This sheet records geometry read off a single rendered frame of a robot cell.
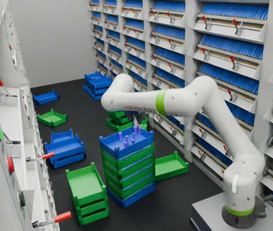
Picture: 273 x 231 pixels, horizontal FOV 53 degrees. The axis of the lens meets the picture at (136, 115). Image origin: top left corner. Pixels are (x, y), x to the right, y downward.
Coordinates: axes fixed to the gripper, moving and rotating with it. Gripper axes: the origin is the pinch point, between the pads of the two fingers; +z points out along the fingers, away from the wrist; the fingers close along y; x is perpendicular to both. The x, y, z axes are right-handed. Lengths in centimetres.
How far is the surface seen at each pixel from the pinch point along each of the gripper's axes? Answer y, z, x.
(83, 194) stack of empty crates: 29, 24, 44
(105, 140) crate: 22.1, 10.4, 9.7
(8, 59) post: 5, -90, 47
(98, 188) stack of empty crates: 22, 28, 36
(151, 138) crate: -6.7, 14.4, -0.1
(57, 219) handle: -28, -78, 84
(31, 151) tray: 0, -66, 64
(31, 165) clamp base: -7, -70, 70
